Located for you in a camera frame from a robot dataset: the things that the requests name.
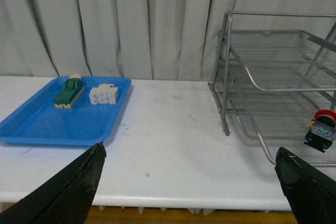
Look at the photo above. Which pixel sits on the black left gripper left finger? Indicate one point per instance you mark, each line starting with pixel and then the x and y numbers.
pixel 66 197

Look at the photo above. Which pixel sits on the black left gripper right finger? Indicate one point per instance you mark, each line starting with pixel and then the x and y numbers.
pixel 309 192

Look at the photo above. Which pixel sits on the red emergency stop button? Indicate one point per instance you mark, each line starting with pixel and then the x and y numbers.
pixel 321 130

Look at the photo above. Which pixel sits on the silver mesh tray rack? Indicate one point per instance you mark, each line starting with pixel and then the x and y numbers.
pixel 274 71

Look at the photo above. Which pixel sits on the blue plastic tray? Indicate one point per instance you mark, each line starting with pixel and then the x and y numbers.
pixel 39 122

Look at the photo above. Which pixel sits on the white circuit breaker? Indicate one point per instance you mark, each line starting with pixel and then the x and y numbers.
pixel 105 93

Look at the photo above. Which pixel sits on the white curtain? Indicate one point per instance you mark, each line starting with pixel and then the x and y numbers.
pixel 139 39

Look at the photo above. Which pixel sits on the green knife switch block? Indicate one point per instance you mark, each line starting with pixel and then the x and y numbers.
pixel 70 93

